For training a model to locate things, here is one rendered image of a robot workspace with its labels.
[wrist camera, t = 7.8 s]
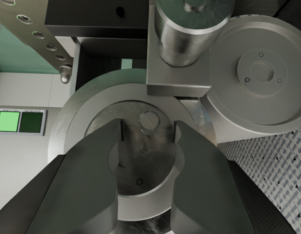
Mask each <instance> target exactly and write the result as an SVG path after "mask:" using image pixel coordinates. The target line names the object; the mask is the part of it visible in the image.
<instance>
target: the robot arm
mask: <svg viewBox="0 0 301 234"><path fill-rule="evenodd" d="M122 141H124V119H121V118H115V119H113V120H111V121H110V122H108V123H107V124H105V125H103V126H102V127H100V128H98V129H97V130H95V131H93V132H92V133H90V134H89V135H87V136H85V137H84V138H83V139H81V140H80V141H79V142H78V143H76V144H75V145H74V146H73V147H72V148H71V149H69V150H68V151H67V152H66V153H65V154H64V155H57V156H56V157H55V158H54V159H53V160H52V161H51V162H50V163H49V164H48V165H47V166H45V167H44V168H43V169H42V170H41V171H40V172H39V173H38V174H37V175H36V176H35V177H34V178H33V179H32V180H31V181H30V182H29V183H28V184H27V185H26V186H25V187H23V188H22V189H21V190H20V191H19V192H18V193H17V194H16V195H15V196H14V197H13V198H12V199H11V200H10V201H9V202H8V203H7V204H6V205H5V206H4V207H3V208H2V209H1V210H0V234H109V233H111V232H112V231H113V230H114V229H115V227H116V225H117V222H118V192H117V180H116V176H115V175H114V174H113V171H114V169H115V168H116V167H117V165H118V164H119V157H118V146H119V145H120V144H121V142H122ZM172 143H174V144H175V146H176V148H177V151H176V159H175V167H176V168H177V170H178V172H179V175H178V176H177V177H176V178H175V180H174V187H173V195H172V202H171V215H170V227H171V230H172V231H173V233H174V234H297V233H296V232H295V230H294V229H293V228H292V226H291V225H290V224H289V222H288V221H287V220H286V218H285V217H284V216H283V215H282V213H281V212H280V211H279V210H278V209H277V207H276V206H275V205H274V204H273V203H272V202H271V201H270V199H269V198H268V197H267V196H266V195H265V194H264V193H263V192H262V191H261V190H260V189H259V187H258V186H257V185H256V184H255V183H254V182H253V181H252V179H251V178H250V177H249V176H248V175H247V174H246V173H245V171H244V170H243V169H242V168H241V167H240V166H239V165H238V164H237V162H236V161H233V160H229V159H228V158H227V157H226V156H225V155H224V154H223V153H222V152H221V151H220V150H219V149H218V148H217V147H216V146H215V145H214V144H213V143H212V142H211V141H210V140H208V139H207V138H206V137H204V136H203V135H201V134H200V133H199V132H197V131H196V130H194V129H193V128H192V127H190V126H189V125H187V124H186V123H185V122H183V121H181V120H176V121H174V123H173V136H172Z"/></svg>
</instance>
